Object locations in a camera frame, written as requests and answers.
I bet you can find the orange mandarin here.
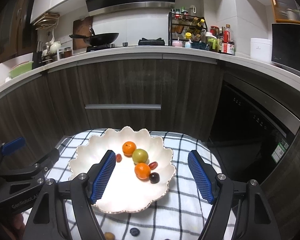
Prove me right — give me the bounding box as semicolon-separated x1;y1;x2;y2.
134;163;151;180
122;141;136;157

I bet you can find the person left hand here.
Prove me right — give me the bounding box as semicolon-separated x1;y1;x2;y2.
10;213;25;239

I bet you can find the brown longan upper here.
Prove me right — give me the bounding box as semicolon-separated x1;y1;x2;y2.
104;232;115;240

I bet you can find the black white checked cloth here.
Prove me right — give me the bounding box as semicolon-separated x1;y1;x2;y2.
46;128;221;239

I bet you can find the small red cherry tomato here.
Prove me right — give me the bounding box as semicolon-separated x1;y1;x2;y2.
116;154;122;163

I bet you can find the green plastic basin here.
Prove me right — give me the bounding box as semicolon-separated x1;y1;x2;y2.
9;61;33;79

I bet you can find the blueberry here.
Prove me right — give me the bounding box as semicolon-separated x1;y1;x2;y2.
129;228;140;237

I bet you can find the black built-in dishwasher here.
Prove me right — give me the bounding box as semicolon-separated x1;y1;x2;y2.
209;74;300;183

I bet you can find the green round fruit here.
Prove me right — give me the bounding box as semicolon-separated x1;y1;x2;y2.
132;148;148;164

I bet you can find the white scalloped ceramic bowl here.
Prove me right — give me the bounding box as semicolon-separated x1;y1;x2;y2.
69;126;176;214

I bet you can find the white teapot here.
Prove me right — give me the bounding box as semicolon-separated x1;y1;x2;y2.
49;41;61;54

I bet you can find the black wok pan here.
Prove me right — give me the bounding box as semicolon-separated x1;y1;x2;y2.
69;25;119;47

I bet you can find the wooden cutting board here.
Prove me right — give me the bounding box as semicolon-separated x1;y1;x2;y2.
72;16;93;50

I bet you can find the black gas stove grate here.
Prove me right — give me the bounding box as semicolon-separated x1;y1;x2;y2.
138;38;165;46

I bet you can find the red sauce bottle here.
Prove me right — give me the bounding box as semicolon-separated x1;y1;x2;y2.
221;24;235;55

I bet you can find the black microwave oven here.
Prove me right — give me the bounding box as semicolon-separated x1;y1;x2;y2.
271;23;300;76

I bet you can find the black spice rack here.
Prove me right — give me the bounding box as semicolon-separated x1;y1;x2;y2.
168;7;207;46

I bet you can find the silver drawer handle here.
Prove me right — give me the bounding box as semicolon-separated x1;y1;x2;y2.
85;104;161;110

